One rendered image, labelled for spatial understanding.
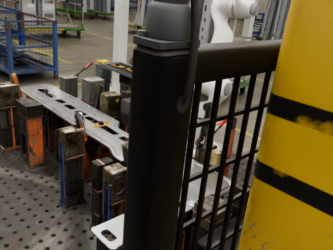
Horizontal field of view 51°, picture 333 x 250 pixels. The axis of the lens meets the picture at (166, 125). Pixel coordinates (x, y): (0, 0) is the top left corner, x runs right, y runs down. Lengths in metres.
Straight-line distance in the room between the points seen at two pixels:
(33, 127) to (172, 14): 1.55
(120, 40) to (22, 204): 4.00
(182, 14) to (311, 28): 0.11
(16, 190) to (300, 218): 1.46
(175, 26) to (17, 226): 1.31
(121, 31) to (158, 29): 5.08
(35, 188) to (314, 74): 1.50
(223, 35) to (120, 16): 3.63
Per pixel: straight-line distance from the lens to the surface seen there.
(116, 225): 0.95
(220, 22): 1.78
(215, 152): 1.23
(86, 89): 1.84
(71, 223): 1.45
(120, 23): 5.28
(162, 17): 0.22
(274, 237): 0.36
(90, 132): 1.48
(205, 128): 1.28
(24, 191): 1.67
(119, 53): 5.34
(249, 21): 7.88
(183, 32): 0.23
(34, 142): 1.77
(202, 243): 0.87
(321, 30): 0.29
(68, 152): 1.40
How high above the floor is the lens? 1.59
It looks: 22 degrees down
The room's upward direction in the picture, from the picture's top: 6 degrees clockwise
